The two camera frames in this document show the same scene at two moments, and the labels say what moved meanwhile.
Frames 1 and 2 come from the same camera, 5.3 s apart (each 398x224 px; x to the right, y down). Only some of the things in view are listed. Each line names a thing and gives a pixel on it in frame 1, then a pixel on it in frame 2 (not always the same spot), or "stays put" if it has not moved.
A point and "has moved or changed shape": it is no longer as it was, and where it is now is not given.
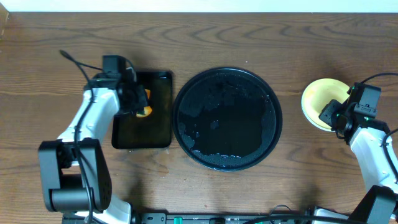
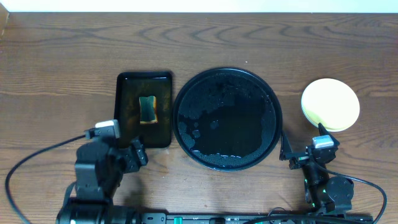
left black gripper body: (137, 101) → (130, 156)
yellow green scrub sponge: (147, 109) has moved or changed shape
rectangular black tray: (129, 131) stays put
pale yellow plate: (318, 94) stays put
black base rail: (197, 218) stays put
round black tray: (227, 119) stays put
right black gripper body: (333, 114) → (300, 160)
